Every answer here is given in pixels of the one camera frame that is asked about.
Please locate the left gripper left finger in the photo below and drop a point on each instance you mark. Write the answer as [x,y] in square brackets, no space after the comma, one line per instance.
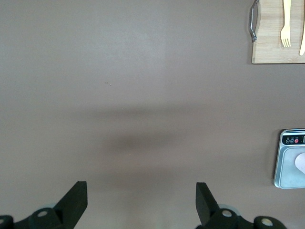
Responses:
[69,210]

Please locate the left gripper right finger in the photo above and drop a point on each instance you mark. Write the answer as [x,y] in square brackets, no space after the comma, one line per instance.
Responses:
[209,214]

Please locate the yellow plastic knife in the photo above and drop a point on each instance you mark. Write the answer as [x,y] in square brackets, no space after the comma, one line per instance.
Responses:
[302,45]

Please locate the silver digital kitchen scale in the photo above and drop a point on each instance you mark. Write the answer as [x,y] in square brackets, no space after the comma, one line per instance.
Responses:
[286,171]

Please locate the pink plastic cup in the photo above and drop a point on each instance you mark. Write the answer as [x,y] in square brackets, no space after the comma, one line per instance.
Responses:
[301,163]

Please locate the yellow plastic fork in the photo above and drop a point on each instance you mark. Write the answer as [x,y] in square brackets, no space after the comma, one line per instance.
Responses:
[286,23]

